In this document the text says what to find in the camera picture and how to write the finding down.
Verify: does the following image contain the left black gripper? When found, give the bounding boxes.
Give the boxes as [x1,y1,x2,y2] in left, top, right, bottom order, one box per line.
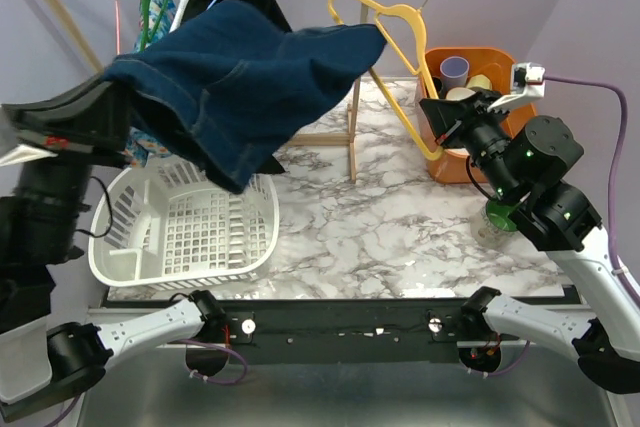
[7,64,139,261]

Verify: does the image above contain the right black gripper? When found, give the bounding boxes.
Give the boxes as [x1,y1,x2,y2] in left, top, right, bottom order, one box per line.
[422,87,519,200]

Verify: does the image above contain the yellow hanger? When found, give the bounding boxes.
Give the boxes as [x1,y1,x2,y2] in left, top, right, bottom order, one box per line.
[327,0,456,163]

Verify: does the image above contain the blue denim skirt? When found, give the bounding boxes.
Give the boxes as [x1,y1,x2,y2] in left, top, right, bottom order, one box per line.
[103,0,386,194]

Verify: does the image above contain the black pleated skirt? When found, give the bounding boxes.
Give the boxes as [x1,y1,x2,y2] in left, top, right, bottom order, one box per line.
[174,0,299,152]

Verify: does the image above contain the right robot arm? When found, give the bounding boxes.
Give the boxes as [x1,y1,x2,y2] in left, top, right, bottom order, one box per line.
[420,91,639,394]

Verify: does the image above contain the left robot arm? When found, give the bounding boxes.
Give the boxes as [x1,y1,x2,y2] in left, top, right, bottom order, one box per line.
[1,77,225,423]

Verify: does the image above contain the green hanger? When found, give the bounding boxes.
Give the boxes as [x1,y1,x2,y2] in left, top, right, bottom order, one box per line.
[134,0,176,52]

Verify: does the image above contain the patterned white bowl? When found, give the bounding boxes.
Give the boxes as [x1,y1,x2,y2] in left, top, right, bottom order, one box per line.
[446,87,475,101]

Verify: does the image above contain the cream cup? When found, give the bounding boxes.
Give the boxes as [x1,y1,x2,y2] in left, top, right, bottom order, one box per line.
[466,74,493,92]

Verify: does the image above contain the black cup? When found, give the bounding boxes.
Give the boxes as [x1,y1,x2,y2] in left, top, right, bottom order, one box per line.
[431,76,446,99]

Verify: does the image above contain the purple cup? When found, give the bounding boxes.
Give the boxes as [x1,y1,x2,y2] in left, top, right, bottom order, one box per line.
[439,56,470,92]

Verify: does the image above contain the orange plastic bin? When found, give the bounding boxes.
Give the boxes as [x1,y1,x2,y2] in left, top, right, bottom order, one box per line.
[422,46,539,183]

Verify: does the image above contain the floral blue garment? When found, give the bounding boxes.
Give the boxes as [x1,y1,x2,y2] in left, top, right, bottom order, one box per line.
[125,0,176,167]

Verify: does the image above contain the green interior mug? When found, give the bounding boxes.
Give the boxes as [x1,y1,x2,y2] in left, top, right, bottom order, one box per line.
[469,200,517,250]

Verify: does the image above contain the white laundry basket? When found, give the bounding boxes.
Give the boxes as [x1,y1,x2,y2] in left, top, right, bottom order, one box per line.
[87,156,280,291]

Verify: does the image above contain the white cloth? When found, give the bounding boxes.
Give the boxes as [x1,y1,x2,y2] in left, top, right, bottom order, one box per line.
[170,0,189,32]

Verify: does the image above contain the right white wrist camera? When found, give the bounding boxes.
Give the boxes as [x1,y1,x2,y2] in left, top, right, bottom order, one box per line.
[488,62,545,112]

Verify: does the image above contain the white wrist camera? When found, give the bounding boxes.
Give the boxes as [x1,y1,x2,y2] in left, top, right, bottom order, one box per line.
[0,117,56,167]
[488,62,545,112]

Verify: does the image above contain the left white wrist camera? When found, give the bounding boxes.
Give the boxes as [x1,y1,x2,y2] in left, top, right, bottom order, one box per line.
[0,117,56,167]

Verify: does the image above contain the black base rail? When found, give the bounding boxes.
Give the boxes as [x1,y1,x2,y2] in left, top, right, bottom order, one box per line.
[193,298,495,365]

